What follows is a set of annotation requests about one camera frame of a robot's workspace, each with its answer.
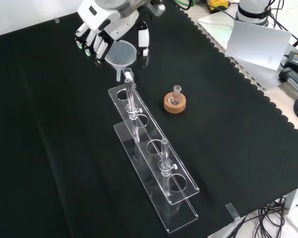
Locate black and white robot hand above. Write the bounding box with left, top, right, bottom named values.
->
left=74, top=0, right=151, bottom=63

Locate translucent plastic funnel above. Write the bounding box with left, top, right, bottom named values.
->
left=104, top=40, right=137, bottom=82

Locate clear glass weighing funnel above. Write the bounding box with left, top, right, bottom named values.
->
left=123, top=68, right=137, bottom=88

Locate clear acrylic funnel stand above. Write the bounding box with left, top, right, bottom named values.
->
left=108, top=74, right=200, bottom=234

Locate small round-bottom glass flask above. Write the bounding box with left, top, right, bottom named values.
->
left=169, top=85, right=183, bottom=106

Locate yellow stop button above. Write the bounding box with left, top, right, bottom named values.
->
left=208, top=0, right=231, bottom=12

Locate black bench cloth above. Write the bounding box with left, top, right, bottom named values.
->
left=0, top=4, right=298, bottom=238

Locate pale board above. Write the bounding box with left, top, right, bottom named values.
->
left=224, top=20, right=293, bottom=71

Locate grey tape strip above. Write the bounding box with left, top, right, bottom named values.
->
left=225, top=202, right=240, bottom=220

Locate green cable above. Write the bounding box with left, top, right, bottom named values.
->
left=173, top=0, right=197, bottom=10

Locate grey metal base plate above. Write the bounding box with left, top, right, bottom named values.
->
left=197, top=11, right=286, bottom=90

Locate brown cork ring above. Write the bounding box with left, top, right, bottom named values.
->
left=163, top=91, right=187, bottom=114

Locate black handle device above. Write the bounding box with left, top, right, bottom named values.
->
left=279, top=67, right=298, bottom=94

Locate black cable bundle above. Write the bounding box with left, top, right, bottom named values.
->
left=234, top=195, right=298, bottom=238

